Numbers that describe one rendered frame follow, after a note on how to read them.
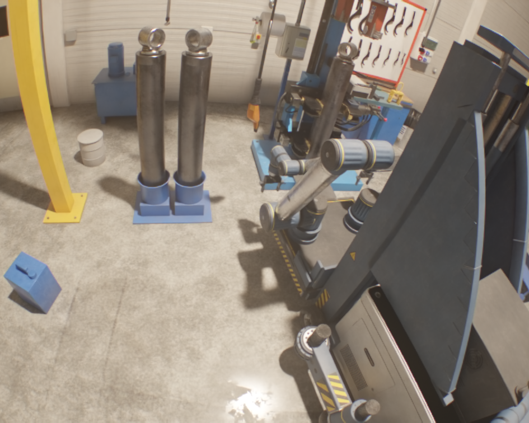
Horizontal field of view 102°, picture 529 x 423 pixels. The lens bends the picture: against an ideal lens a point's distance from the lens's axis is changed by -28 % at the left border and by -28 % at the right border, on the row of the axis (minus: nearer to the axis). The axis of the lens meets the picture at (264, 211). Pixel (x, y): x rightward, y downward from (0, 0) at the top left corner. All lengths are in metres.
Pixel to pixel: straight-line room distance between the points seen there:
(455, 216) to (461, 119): 0.37
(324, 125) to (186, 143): 1.38
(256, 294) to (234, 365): 0.61
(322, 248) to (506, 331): 1.49
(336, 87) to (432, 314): 2.13
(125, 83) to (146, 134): 1.84
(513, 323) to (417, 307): 0.53
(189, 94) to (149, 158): 0.63
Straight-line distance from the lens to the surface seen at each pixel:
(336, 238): 2.47
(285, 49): 3.52
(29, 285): 2.26
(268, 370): 2.16
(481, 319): 1.45
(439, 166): 1.27
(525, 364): 1.59
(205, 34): 2.07
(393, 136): 4.83
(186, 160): 2.43
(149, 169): 2.50
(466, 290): 1.27
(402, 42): 5.64
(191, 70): 2.07
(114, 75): 4.22
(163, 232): 2.69
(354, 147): 1.37
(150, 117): 2.23
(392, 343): 1.55
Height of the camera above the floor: 2.04
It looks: 44 degrees down
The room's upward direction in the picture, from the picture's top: 15 degrees clockwise
